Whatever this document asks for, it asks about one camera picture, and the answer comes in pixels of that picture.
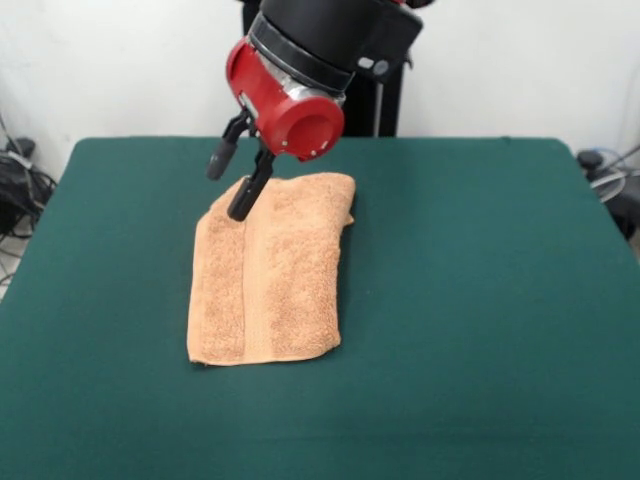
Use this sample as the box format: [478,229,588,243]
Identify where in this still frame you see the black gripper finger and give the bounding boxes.
[227,148,277,222]
[206,112,250,182]

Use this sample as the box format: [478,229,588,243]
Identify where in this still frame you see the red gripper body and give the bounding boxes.
[224,37,347,164]

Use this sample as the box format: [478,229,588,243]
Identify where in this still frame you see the orange terry towel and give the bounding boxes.
[187,172,357,367]

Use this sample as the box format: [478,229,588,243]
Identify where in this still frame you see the dark green table cloth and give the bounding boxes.
[0,137,640,480]

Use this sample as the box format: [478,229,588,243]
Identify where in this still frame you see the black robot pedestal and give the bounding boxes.
[234,0,436,139]

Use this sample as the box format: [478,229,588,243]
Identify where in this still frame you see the black cable tangle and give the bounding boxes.
[0,137,59,241]

